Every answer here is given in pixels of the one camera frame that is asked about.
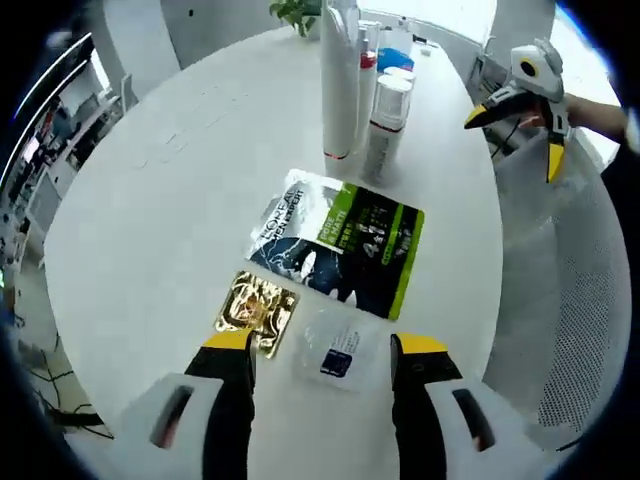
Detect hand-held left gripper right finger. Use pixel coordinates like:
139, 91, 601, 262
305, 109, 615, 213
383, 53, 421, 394
389, 333, 546, 480

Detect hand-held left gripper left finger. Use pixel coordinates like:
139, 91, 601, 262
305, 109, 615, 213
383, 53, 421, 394
134, 330, 259, 480

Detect small clear skincare sachet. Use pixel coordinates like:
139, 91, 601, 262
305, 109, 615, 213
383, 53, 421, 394
291, 306, 397, 394

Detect gold foil skincare sachet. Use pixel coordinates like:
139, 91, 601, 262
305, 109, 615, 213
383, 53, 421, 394
213, 269, 302, 359

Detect small red-label skincare bottle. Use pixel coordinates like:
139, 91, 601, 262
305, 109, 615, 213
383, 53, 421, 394
360, 74, 414, 184

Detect tall white skincare pump bottle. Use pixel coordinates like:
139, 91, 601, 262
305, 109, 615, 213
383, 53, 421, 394
355, 20, 382, 157

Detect white skincare tube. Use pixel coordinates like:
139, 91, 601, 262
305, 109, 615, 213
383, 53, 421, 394
319, 0, 362, 163

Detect green black skincare sachet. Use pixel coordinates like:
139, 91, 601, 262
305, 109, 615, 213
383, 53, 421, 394
246, 168, 427, 322

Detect person's right hand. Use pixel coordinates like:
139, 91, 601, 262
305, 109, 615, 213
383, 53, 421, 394
517, 95, 591, 132

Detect blue tissue pack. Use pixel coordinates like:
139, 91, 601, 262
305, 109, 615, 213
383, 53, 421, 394
375, 29, 418, 74

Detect white mesh office chair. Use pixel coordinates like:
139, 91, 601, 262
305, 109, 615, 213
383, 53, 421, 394
481, 128, 632, 437

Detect potted green plant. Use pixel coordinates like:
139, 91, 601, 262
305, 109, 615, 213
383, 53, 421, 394
269, 0, 322, 40

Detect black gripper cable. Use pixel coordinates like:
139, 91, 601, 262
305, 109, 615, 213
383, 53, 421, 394
489, 116, 522, 162

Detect black floor cables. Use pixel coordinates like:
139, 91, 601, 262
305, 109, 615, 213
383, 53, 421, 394
18, 328, 117, 442

